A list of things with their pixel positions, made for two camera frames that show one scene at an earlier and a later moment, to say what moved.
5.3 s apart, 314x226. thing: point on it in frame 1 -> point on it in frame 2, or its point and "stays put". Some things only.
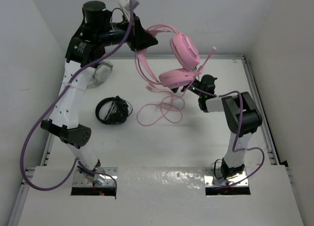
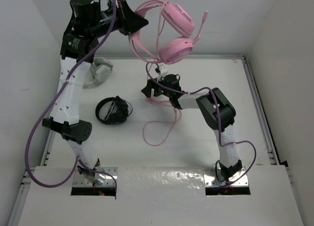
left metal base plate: (80, 181) stays put
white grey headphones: (101, 73) stays put
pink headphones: (173, 61) -> (165, 31)
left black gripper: (139, 39) -> (128, 22)
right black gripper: (175, 90) -> (150, 86)
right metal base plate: (212, 178) stays put
